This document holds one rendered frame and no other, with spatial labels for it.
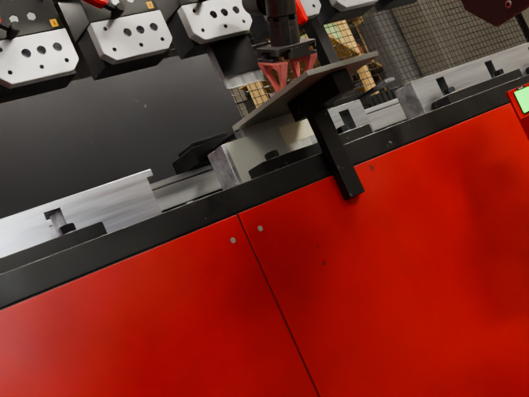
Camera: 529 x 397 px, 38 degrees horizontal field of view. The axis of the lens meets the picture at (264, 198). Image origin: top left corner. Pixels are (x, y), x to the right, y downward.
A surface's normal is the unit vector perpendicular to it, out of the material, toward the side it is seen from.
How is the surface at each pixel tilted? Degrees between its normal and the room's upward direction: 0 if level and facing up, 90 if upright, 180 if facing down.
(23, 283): 90
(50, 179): 90
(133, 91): 90
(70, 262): 90
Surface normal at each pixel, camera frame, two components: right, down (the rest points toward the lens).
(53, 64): 0.51, -0.29
